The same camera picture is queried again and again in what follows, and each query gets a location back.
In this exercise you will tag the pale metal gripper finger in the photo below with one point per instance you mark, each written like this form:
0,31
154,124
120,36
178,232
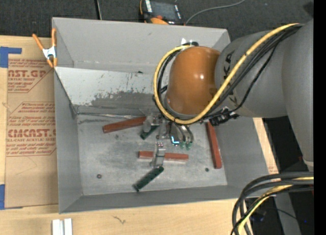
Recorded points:
159,152
149,123

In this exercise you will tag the dark green flat block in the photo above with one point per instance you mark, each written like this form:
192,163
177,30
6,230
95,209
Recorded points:
147,134
149,177

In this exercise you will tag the grey metal bin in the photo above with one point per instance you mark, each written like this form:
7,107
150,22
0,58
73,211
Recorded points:
112,152

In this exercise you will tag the black cylinder on white bracket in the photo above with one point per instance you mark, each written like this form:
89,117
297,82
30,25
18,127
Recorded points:
187,42

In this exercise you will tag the red-brown flat block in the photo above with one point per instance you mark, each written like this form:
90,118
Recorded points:
122,125
175,156
214,147

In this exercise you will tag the brown cardboard board, red print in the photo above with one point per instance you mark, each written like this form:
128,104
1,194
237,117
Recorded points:
30,127

